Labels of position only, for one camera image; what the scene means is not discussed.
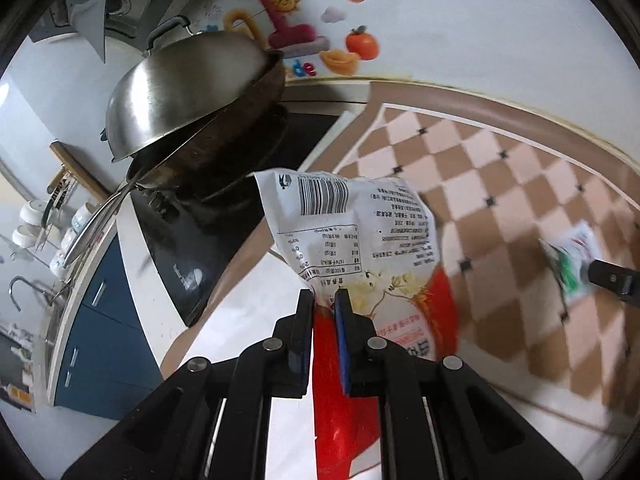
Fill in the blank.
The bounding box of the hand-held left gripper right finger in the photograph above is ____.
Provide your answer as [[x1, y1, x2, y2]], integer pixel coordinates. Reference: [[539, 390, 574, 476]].
[[334, 287, 583, 480]]

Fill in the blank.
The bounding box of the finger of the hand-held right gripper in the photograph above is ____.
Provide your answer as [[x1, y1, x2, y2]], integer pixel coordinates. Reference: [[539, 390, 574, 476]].
[[587, 259, 640, 306]]

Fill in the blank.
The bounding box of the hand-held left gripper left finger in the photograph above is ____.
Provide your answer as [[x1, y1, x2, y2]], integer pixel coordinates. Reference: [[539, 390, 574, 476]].
[[60, 289, 315, 480]]

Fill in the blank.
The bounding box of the green and white sachet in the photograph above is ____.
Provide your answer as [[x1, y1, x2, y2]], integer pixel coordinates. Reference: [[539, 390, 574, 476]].
[[540, 220, 598, 311]]

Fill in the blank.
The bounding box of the red and white snack bag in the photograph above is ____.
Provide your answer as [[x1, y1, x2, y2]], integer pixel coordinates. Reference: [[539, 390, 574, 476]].
[[252, 169, 460, 480]]

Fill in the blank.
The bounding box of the black induction cooktop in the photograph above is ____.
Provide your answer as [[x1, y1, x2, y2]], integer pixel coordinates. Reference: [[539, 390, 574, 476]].
[[130, 102, 346, 328]]

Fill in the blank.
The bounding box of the checkered tablecloth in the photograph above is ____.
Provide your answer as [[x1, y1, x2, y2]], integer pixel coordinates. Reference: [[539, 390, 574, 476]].
[[160, 77, 640, 433]]

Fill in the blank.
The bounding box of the dark wok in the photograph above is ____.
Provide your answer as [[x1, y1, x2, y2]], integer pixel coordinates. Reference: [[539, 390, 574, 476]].
[[62, 49, 290, 268]]

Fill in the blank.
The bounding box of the blue base cabinet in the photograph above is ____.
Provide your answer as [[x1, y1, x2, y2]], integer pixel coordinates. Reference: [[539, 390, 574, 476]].
[[52, 232, 173, 411]]

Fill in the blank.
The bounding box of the white patterned bowl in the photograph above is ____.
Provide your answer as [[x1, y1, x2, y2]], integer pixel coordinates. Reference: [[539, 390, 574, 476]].
[[20, 200, 48, 226], [70, 202, 96, 231], [12, 225, 41, 248]]

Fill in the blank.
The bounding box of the stainless steel wok lid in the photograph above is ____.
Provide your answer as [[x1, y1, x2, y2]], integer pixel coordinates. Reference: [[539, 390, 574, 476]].
[[104, 16, 273, 163]]

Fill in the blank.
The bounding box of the chrome sink faucet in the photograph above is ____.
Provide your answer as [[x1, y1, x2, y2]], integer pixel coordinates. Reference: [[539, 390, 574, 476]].
[[9, 276, 53, 313]]

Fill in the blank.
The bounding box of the colourful wall sticker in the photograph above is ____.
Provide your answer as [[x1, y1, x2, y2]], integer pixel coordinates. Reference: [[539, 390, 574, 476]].
[[222, 0, 381, 78]]

